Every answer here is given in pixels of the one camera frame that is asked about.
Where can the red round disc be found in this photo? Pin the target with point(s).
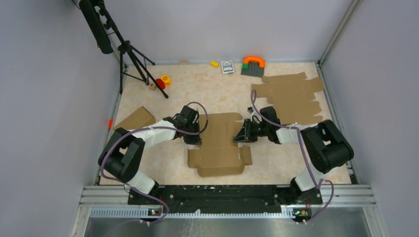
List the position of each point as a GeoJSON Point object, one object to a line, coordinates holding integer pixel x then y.
{"type": "Point", "coordinates": [161, 84]}

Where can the orange clip on frame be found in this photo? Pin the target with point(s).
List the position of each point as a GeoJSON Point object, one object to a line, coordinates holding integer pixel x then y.
{"type": "Point", "coordinates": [110, 123]}

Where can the playing card deck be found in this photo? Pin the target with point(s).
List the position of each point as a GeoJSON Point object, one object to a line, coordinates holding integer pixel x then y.
{"type": "Point", "coordinates": [227, 67]}

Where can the black camera tripod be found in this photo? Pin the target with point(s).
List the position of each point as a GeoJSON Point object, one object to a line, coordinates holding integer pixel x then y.
{"type": "Point", "coordinates": [110, 40]}

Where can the yellow round disc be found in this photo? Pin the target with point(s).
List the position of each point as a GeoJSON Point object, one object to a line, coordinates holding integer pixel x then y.
{"type": "Point", "coordinates": [166, 79]}

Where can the stack of flat cardboard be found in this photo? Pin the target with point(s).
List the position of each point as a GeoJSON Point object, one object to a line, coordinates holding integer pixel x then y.
{"type": "Point", "coordinates": [292, 96]}

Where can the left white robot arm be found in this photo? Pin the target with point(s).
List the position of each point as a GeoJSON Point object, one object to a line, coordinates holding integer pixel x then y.
{"type": "Point", "coordinates": [122, 154]}

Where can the orange U-shaped toy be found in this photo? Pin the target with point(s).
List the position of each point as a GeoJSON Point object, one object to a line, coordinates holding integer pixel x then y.
{"type": "Point", "coordinates": [254, 59]}

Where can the folded brown cardboard box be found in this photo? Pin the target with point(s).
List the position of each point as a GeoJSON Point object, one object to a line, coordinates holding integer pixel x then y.
{"type": "Point", "coordinates": [138, 119]}

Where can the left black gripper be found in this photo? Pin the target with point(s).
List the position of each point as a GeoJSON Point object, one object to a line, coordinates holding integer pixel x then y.
{"type": "Point", "coordinates": [195, 140]}

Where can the small wooden cube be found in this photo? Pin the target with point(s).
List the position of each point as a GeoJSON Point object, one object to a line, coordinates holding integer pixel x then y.
{"type": "Point", "coordinates": [152, 87]}

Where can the dark grey building plate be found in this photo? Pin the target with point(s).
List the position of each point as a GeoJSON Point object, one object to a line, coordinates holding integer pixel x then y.
{"type": "Point", "coordinates": [253, 70]}

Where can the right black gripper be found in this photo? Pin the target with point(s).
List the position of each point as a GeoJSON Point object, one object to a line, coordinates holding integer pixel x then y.
{"type": "Point", "coordinates": [245, 135]}

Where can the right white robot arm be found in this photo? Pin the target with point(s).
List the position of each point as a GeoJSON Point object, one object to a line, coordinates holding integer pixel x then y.
{"type": "Point", "coordinates": [324, 148]}

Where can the yellow toy block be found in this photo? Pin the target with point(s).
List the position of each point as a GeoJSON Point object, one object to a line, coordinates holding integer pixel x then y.
{"type": "Point", "coordinates": [214, 64]}

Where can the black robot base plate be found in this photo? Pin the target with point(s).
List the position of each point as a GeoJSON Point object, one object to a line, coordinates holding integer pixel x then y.
{"type": "Point", "coordinates": [227, 199]}

